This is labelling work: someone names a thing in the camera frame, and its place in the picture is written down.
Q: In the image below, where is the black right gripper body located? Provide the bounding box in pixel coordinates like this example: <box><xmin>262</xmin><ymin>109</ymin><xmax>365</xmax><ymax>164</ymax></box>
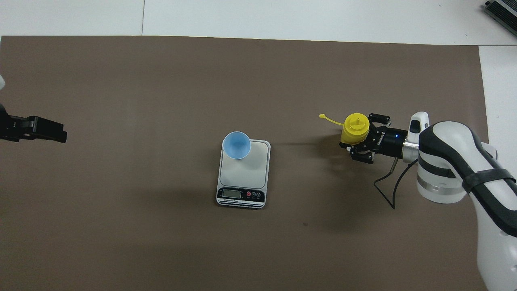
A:
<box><xmin>366</xmin><ymin>123</ymin><xmax>404</xmax><ymax>159</ymax></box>

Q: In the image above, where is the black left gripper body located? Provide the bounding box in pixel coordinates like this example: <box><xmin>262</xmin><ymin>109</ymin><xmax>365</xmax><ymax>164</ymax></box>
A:
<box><xmin>0</xmin><ymin>103</ymin><xmax>29</xmax><ymax>143</ymax></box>

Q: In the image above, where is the yellow squeeze seasoning bottle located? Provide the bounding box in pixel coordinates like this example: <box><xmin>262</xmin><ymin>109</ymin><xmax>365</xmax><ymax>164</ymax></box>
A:
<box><xmin>319</xmin><ymin>113</ymin><xmax>370</xmax><ymax>146</ymax></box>

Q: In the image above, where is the light blue plastic cup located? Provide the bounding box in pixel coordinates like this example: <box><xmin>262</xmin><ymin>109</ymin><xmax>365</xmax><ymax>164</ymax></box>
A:
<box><xmin>222</xmin><ymin>131</ymin><xmax>252</xmax><ymax>160</ymax></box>

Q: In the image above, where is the silver digital kitchen scale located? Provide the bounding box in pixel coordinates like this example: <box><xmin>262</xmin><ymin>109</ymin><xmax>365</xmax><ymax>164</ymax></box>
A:
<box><xmin>216</xmin><ymin>139</ymin><xmax>271</xmax><ymax>209</ymax></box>

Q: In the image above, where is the brown table mat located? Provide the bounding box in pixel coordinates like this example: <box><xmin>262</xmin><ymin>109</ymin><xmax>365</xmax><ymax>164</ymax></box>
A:
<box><xmin>0</xmin><ymin>36</ymin><xmax>507</xmax><ymax>291</ymax></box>

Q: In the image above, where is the grey ribbed metal device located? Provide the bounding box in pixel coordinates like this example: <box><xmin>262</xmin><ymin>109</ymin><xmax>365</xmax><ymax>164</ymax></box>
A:
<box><xmin>484</xmin><ymin>0</ymin><xmax>517</xmax><ymax>38</ymax></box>

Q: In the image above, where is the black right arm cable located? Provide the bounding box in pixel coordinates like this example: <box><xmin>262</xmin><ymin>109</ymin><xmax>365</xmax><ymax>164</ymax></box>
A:
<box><xmin>374</xmin><ymin>156</ymin><xmax>418</xmax><ymax>209</ymax></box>

